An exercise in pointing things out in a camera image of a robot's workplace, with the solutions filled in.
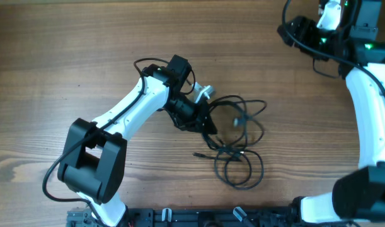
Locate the black cable bundle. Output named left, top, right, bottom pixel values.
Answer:
left=192, top=95, right=268, bottom=190

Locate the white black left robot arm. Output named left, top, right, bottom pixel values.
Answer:
left=57, top=55, right=217, bottom=226

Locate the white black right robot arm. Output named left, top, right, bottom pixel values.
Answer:
left=277, top=1, right=385, bottom=226

